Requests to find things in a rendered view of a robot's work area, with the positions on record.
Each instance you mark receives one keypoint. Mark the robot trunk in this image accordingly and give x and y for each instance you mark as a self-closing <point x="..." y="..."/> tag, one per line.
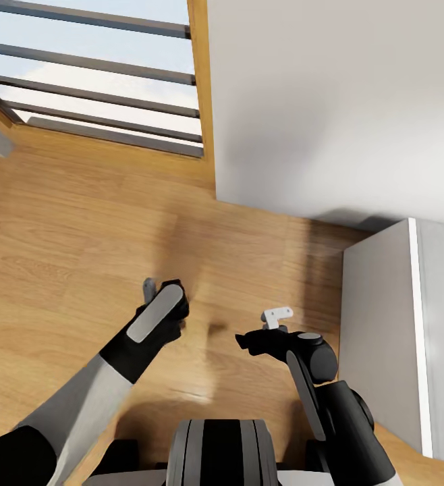
<point x="221" y="452"/>

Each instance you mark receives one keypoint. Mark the digital camera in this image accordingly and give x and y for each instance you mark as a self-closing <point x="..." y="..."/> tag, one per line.
<point x="176" y="334"/>

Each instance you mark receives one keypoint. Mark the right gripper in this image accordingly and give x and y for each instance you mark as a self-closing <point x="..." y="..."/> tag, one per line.
<point x="260" y="341"/>

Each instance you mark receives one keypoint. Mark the nightstand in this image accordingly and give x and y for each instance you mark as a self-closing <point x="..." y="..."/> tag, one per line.
<point x="391" y="348"/>

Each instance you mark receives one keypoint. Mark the fixed window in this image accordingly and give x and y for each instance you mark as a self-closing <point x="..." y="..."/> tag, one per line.
<point x="122" y="81"/>

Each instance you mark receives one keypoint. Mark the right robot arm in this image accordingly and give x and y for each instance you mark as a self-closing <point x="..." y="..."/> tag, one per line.
<point x="339" y="417"/>

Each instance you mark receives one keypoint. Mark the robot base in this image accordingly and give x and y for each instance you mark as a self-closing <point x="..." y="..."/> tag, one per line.
<point x="119" y="467"/>

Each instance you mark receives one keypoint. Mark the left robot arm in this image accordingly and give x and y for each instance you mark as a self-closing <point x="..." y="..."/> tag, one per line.
<point x="44" y="448"/>

